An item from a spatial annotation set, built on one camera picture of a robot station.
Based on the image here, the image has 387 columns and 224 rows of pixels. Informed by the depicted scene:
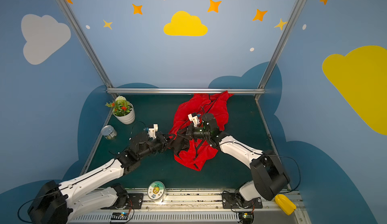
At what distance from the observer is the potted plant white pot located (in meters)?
0.95

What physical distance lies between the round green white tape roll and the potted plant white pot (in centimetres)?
47

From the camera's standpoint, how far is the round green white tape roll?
702mm
